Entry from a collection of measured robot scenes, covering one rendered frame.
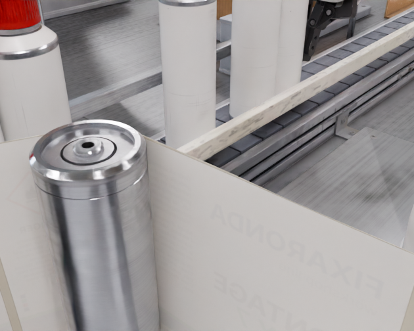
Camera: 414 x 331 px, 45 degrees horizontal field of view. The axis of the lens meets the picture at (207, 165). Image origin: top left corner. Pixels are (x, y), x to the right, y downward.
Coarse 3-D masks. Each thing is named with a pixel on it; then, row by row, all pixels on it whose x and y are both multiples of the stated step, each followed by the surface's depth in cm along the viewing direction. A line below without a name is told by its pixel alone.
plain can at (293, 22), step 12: (288, 0) 53; (300, 0) 53; (288, 12) 53; (300, 12) 54; (288, 24) 54; (300, 24) 55; (288, 36) 55; (300, 36) 55; (288, 48) 55; (300, 48) 56; (288, 60) 56; (300, 60) 57; (288, 72) 57; (300, 72) 59; (276, 84) 58; (288, 84) 58
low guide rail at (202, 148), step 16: (400, 32) 74; (368, 48) 68; (384, 48) 71; (336, 64) 63; (352, 64) 65; (304, 80) 59; (320, 80) 59; (336, 80) 63; (288, 96) 55; (304, 96) 58; (256, 112) 52; (272, 112) 54; (224, 128) 49; (240, 128) 50; (256, 128) 53; (192, 144) 46; (208, 144) 47; (224, 144) 49
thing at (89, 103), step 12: (216, 48) 54; (228, 48) 55; (216, 60) 55; (144, 72) 49; (156, 72) 49; (120, 84) 46; (132, 84) 47; (144, 84) 48; (156, 84) 49; (84, 96) 44; (96, 96) 44; (108, 96) 45; (120, 96) 46; (132, 96) 47; (72, 108) 43; (84, 108) 43; (96, 108) 44; (72, 120) 43
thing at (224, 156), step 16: (384, 32) 84; (352, 48) 78; (400, 48) 78; (320, 64) 72; (368, 64) 72; (384, 64) 73; (352, 80) 67; (320, 96) 63; (224, 112) 59; (288, 112) 59; (304, 112) 59; (272, 128) 56; (240, 144) 53; (256, 144) 54; (208, 160) 50; (224, 160) 50
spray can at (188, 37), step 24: (168, 0) 42; (192, 0) 41; (216, 0) 43; (168, 24) 43; (192, 24) 42; (168, 48) 44; (192, 48) 43; (168, 72) 45; (192, 72) 45; (168, 96) 47; (192, 96) 46; (168, 120) 48; (192, 120) 47; (168, 144) 50
